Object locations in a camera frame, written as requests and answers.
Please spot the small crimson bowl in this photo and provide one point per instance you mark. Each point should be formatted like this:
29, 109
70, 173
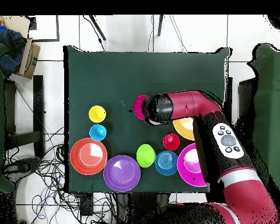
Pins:
137, 107

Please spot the green bowl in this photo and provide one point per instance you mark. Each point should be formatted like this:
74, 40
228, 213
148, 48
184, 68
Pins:
145, 155

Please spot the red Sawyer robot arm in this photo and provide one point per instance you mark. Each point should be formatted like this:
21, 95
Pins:
189, 103

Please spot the red cup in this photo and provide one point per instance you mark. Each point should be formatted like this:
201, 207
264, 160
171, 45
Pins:
171, 141

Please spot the blue cup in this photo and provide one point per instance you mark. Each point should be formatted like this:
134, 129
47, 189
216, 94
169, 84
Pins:
98, 132

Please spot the yellow cup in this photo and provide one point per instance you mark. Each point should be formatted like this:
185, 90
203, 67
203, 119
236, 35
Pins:
97, 113

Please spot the large orange bowl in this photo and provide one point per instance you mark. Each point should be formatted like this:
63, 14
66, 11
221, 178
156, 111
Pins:
184, 128

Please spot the blue bowl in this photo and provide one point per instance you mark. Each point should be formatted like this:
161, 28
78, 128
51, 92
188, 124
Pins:
166, 162

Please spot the dark green tablecloth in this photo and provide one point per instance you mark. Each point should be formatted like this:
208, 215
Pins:
142, 74

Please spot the purple bowl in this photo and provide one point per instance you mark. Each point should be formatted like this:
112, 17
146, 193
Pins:
121, 175

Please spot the red-orange bowl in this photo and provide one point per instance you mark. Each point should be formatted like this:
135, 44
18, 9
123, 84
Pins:
88, 155

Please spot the large pink bowl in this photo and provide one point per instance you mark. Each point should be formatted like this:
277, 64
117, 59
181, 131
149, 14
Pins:
189, 165

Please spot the black tripod leg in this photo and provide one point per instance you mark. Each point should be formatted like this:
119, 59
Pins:
160, 25
96, 26

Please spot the brown cardboard box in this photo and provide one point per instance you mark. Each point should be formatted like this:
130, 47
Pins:
29, 58

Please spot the blue fabric bundle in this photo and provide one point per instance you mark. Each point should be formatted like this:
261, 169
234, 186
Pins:
9, 46

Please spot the black stool frame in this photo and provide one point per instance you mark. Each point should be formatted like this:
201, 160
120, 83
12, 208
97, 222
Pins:
38, 112

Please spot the black pedestal foot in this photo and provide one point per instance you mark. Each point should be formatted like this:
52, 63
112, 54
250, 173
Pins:
23, 165

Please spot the white panel black frame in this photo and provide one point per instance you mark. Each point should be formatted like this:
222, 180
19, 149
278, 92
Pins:
43, 28

